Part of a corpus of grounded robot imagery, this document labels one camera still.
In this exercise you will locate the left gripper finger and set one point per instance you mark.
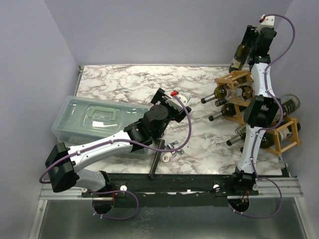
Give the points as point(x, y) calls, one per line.
point(159, 96)
point(182, 114)

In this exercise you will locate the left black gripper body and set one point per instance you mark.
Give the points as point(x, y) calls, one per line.
point(171, 115)

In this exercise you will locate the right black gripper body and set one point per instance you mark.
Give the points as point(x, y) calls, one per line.
point(248, 36)

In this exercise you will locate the green bottle silver neck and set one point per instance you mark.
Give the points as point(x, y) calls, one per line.
point(219, 93)

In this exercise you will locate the green bottle rack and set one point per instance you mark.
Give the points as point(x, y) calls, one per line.
point(228, 110)

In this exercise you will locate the tall clear glass bottle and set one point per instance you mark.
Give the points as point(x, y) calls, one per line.
point(289, 103)

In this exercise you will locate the green bottle white label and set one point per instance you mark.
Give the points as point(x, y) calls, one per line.
point(268, 139)

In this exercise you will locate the square clear liquor bottle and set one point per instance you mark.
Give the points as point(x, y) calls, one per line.
point(240, 93)

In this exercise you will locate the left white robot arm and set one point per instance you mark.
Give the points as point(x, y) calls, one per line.
point(66, 166)

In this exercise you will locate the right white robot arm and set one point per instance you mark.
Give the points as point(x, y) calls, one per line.
point(261, 112)

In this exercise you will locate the green bottle lowest rack slot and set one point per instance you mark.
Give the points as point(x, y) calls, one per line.
point(236, 139)

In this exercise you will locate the chrome faucet tap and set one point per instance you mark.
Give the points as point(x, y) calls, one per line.
point(166, 157)

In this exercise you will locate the black metal rod tool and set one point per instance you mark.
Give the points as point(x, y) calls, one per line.
point(156, 159)

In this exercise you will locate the black mounting base bar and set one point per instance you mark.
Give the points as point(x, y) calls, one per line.
point(171, 190)

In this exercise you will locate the clear plastic storage box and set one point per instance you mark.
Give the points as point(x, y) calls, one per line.
point(84, 120)

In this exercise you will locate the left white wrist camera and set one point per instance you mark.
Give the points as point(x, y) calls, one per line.
point(178, 99)

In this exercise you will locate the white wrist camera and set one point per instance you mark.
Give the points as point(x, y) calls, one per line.
point(178, 99)
point(266, 21)

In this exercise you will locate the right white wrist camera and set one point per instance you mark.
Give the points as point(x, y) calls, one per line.
point(266, 21)

